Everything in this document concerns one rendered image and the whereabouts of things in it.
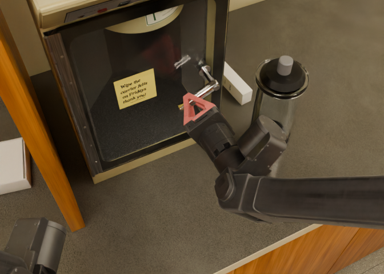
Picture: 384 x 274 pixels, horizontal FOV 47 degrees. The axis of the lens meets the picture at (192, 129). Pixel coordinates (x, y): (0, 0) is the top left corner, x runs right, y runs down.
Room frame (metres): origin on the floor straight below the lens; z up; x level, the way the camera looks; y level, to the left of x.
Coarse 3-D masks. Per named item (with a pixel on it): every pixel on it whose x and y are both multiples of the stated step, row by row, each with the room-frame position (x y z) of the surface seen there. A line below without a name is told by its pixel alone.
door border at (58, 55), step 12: (48, 36) 0.50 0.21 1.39; (60, 36) 0.50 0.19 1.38; (60, 48) 0.50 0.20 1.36; (60, 60) 0.50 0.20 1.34; (60, 72) 0.50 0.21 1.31; (72, 72) 0.50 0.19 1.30; (60, 84) 0.49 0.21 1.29; (72, 84) 0.50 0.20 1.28; (72, 96) 0.50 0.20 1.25; (72, 108) 0.49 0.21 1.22; (72, 120) 0.49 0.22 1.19; (84, 120) 0.50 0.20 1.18; (84, 132) 0.50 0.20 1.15; (96, 156) 0.50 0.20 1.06; (96, 168) 0.50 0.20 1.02
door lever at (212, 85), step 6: (204, 66) 0.61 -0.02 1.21; (204, 72) 0.60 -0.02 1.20; (210, 78) 0.58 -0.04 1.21; (210, 84) 0.57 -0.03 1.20; (216, 84) 0.56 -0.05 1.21; (198, 90) 0.56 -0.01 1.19; (204, 90) 0.56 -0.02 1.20; (210, 90) 0.56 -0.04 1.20; (216, 90) 0.56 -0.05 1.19; (198, 96) 0.55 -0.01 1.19; (204, 96) 0.55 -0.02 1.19; (180, 102) 0.55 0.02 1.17; (192, 102) 0.54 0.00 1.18; (180, 108) 0.53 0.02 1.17
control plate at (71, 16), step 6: (114, 0) 0.46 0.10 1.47; (120, 0) 0.48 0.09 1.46; (126, 0) 0.49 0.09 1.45; (132, 0) 0.51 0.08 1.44; (138, 0) 0.53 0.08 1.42; (90, 6) 0.45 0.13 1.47; (96, 6) 0.46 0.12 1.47; (102, 6) 0.47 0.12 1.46; (108, 6) 0.49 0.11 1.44; (114, 6) 0.51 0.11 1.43; (72, 12) 0.44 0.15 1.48; (78, 12) 0.45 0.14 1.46; (84, 12) 0.47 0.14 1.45; (90, 12) 0.48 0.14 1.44; (96, 12) 0.50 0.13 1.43; (66, 18) 0.46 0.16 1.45; (72, 18) 0.48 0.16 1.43; (78, 18) 0.49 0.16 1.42
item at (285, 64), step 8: (288, 56) 0.64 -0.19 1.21; (272, 64) 0.64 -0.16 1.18; (280, 64) 0.62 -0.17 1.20; (288, 64) 0.61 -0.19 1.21; (296, 64) 0.64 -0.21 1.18; (264, 72) 0.63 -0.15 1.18; (272, 72) 0.62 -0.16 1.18; (280, 72) 0.62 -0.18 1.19; (288, 72) 0.61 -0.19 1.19; (296, 72) 0.62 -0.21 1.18; (304, 72) 0.63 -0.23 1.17; (264, 80) 0.61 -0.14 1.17; (272, 80) 0.60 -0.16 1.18; (280, 80) 0.60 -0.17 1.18; (288, 80) 0.60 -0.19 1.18; (296, 80) 0.60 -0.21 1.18; (304, 80) 0.61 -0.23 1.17; (272, 88) 0.59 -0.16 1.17; (280, 88) 0.59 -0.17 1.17; (288, 88) 0.59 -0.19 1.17; (296, 88) 0.59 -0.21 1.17
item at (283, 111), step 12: (264, 84) 0.60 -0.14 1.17; (264, 96) 0.60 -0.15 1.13; (300, 96) 0.61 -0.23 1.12; (264, 108) 0.59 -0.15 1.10; (276, 108) 0.58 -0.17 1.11; (288, 108) 0.58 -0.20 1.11; (252, 120) 0.62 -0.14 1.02; (276, 120) 0.58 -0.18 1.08; (288, 120) 0.59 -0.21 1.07; (288, 132) 0.60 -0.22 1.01
